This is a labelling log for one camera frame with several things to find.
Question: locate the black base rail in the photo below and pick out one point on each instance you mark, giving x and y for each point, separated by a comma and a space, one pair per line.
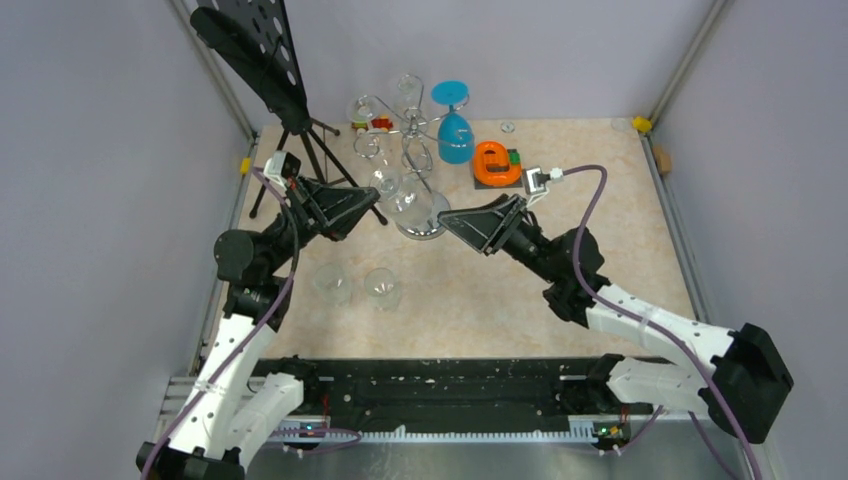
442, 396

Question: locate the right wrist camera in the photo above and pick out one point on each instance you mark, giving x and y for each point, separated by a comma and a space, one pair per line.
536, 182

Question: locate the chrome wine glass rack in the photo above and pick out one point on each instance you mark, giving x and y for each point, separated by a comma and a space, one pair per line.
410, 146

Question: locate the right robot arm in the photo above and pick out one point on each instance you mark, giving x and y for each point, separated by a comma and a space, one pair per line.
736, 377

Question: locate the red yellow toy car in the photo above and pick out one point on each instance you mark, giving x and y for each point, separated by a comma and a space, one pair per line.
381, 123

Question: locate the black music stand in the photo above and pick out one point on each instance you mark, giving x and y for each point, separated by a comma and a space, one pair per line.
255, 39

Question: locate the orange toy block piece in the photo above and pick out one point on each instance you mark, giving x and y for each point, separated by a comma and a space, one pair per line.
492, 159

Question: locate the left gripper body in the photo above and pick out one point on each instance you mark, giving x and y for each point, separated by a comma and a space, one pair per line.
303, 212

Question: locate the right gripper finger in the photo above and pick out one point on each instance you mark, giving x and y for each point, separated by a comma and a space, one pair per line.
480, 232
488, 216

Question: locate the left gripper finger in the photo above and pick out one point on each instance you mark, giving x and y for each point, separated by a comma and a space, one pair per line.
334, 200
341, 218

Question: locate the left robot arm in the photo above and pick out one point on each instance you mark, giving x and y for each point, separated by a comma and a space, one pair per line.
215, 434

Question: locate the yellow corner clip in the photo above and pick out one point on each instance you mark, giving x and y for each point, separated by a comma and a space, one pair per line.
642, 124

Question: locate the blue wine glass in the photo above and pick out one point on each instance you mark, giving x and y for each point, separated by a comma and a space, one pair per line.
455, 138

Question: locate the clear ribbed wine glass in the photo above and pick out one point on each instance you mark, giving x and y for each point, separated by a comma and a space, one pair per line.
402, 197
333, 284
383, 289

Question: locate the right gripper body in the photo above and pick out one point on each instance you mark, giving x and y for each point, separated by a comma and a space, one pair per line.
520, 239

